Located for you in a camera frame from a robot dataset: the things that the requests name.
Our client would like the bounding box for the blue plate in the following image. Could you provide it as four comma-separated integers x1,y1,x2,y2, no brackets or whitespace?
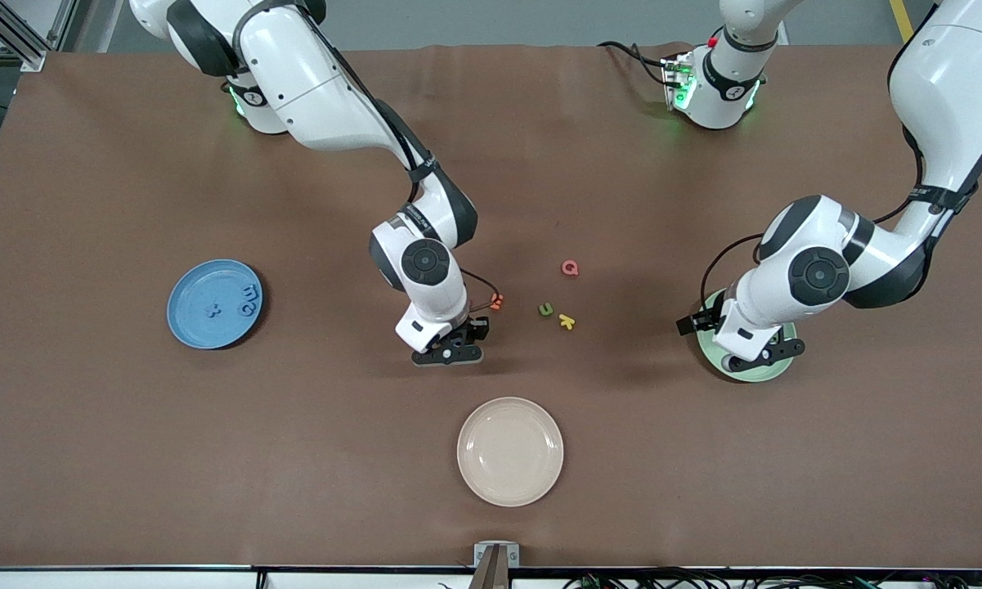
167,259,264,350

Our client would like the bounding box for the green plate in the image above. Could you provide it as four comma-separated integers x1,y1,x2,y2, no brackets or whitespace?
697,288,797,384

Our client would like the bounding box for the beige plate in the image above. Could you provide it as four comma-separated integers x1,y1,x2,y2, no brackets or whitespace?
456,397,565,508

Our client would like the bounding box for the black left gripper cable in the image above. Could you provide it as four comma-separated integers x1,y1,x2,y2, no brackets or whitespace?
699,233,765,320

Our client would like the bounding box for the aluminium frame profile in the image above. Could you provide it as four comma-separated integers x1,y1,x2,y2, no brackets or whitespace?
0,0,91,73

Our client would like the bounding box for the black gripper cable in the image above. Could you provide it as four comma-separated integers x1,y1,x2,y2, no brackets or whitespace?
458,268,505,316
699,233,765,320

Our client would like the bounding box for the yellow floor tape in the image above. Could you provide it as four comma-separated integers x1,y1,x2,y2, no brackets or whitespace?
890,0,918,42

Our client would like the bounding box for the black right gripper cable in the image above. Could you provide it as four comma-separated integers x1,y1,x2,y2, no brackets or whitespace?
458,268,505,316

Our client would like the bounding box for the brown table cover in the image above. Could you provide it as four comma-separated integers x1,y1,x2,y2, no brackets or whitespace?
0,43,982,569

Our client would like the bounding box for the black left arm base cable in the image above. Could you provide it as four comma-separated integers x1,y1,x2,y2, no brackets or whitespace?
597,39,675,89

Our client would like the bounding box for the grey metal camera bracket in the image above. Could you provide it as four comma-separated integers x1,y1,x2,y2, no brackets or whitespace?
473,541,521,589

